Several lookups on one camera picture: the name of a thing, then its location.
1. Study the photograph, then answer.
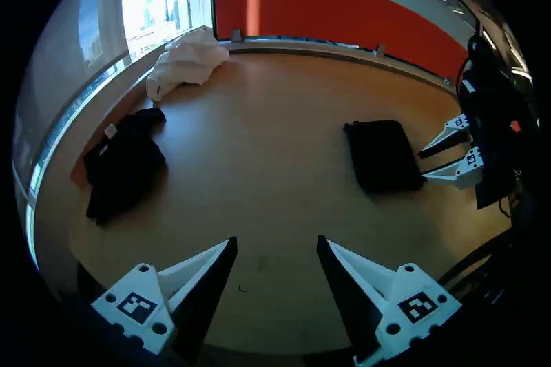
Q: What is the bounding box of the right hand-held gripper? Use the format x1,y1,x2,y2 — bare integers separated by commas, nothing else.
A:
417,33,541,211

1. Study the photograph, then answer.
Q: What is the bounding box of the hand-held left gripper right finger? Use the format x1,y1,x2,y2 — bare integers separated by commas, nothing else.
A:
316,235,463,367

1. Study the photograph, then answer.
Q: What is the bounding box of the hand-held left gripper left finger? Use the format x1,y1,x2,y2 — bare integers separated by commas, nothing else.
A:
90,236,238,366

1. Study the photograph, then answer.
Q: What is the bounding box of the black towel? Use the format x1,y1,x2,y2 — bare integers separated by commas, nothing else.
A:
342,120,426,195

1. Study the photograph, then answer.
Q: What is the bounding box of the heap of black towels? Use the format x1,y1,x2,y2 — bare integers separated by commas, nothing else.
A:
82,107,167,226

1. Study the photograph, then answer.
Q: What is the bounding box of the red desk screen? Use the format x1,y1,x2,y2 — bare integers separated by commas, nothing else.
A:
214,0,469,88

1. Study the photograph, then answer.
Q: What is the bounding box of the heap of white towels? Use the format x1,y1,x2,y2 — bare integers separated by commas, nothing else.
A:
145,29,230,103

